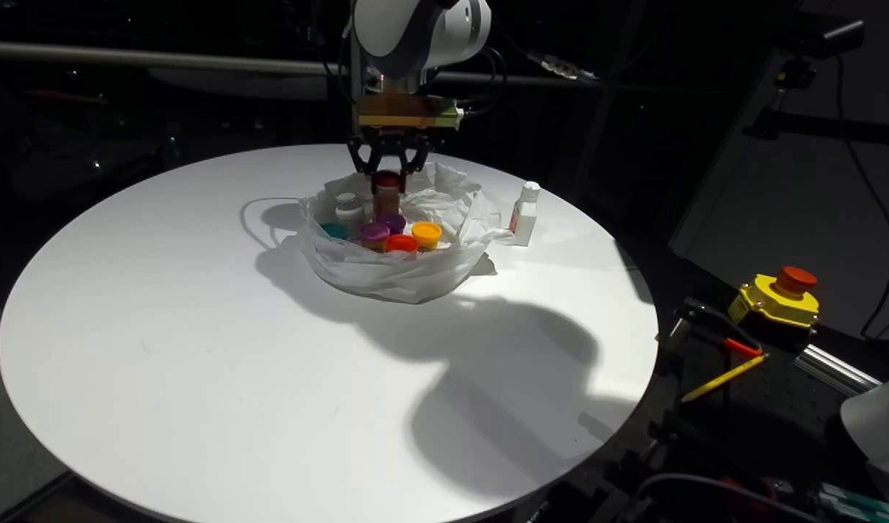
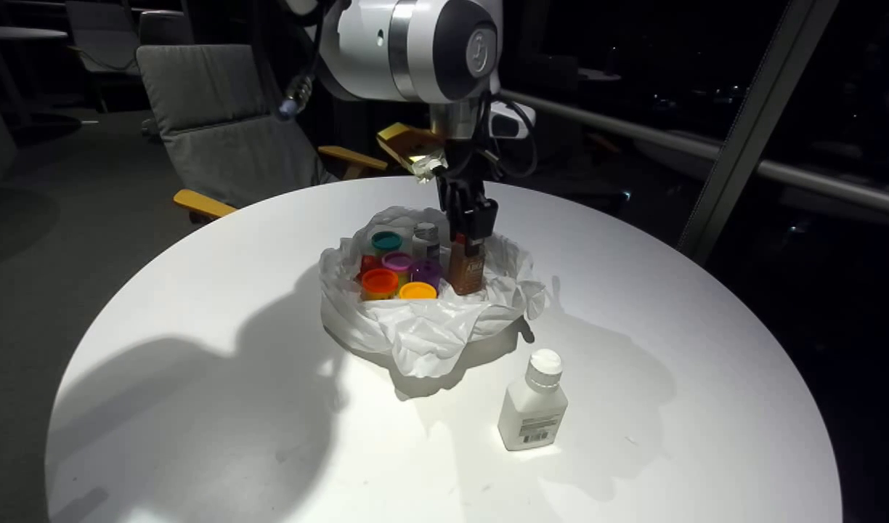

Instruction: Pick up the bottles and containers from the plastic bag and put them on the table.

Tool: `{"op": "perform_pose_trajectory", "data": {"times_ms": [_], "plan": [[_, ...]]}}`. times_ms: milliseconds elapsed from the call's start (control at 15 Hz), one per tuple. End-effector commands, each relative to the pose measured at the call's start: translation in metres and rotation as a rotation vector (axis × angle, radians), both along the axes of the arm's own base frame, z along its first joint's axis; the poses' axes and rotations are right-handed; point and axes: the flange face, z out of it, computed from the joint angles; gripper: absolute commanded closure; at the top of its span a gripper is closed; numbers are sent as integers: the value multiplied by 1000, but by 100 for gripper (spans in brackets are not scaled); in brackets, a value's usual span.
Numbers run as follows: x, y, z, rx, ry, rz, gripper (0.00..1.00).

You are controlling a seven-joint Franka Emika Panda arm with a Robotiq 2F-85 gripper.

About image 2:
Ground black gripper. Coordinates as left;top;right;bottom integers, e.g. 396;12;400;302
432;131;502;244

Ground small white pill bottle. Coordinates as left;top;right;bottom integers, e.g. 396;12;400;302
410;221;444;265

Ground grey background chair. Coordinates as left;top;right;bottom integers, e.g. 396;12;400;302
65;0;143;74

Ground grey chair wooden armrests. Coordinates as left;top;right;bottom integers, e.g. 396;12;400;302
134;41;393;223

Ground metal horizontal railing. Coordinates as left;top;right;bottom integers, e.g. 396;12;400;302
496;87;889;221

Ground wrist camera yellow mount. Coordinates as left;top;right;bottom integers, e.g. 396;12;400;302
375;118;451;183

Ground orange lid container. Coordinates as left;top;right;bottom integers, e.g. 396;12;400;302
357;266;403;302

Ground metal window post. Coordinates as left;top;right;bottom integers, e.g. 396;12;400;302
675;0;842;265

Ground round background table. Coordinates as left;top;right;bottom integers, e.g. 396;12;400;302
0;24;72;42

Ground magenta lid container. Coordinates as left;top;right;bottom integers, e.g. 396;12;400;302
381;249;419;276

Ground white bottle white cap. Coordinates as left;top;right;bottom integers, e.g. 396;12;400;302
496;346;569;456

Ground white plastic bag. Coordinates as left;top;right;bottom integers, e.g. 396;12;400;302
316;202;547;379

